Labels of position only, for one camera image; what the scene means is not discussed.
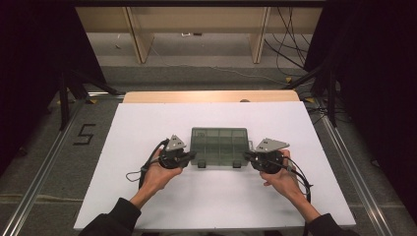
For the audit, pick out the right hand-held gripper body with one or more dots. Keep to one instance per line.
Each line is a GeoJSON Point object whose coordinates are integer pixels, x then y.
{"type": "Point", "coordinates": [268, 160]}

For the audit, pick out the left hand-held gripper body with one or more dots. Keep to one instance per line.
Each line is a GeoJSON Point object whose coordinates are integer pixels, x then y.
{"type": "Point", "coordinates": [173, 157]}

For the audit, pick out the clear plastic compartment box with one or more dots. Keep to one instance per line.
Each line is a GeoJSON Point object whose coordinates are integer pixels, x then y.
{"type": "Point", "coordinates": [219, 144]}

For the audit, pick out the person's right hand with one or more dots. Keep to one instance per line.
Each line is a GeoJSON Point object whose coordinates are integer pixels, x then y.
{"type": "Point", "coordinates": [283, 180]}

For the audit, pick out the person's left hand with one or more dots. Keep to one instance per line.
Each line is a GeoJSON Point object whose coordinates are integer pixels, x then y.
{"type": "Point", "coordinates": [157, 177]}

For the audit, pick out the white foam board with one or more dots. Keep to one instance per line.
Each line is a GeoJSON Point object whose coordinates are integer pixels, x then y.
{"type": "Point", "coordinates": [147, 118]}

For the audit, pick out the light wooden table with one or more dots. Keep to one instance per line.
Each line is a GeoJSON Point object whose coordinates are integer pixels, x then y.
{"type": "Point", "coordinates": [196, 96]}

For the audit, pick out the yellow tape piece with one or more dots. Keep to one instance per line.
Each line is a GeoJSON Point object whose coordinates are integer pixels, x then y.
{"type": "Point", "coordinates": [309, 100]}
{"type": "Point", "coordinates": [93, 101]}
{"type": "Point", "coordinates": [288, 79]}

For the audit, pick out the black tripod stand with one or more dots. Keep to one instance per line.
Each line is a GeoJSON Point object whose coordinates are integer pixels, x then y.
{"type": "Point", "coordinates": [64, 101]}
{"type": "Point", "coordinates": [331, 98]}

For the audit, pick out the small white floor object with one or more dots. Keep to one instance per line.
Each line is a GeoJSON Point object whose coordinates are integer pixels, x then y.
{"type": "Point", "coordinates": [186, 34]}

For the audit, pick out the light wooden desk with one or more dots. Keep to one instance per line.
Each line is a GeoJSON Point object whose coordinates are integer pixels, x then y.
{"type": "Point", "coordinates": [196, 19]}

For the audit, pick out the dark curtain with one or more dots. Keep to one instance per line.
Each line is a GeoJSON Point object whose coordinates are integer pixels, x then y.
{"type": "Point", "coordinates": [380, 82]}
{"type": "Point", "coordinates": [29, 65]}

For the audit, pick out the aluminium floor rail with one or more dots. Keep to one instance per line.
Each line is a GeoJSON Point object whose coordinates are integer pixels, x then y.
{"type": "Point", "coordinates": [39, 183]}
{"type": "Point", "coordinates": [357, 183]}

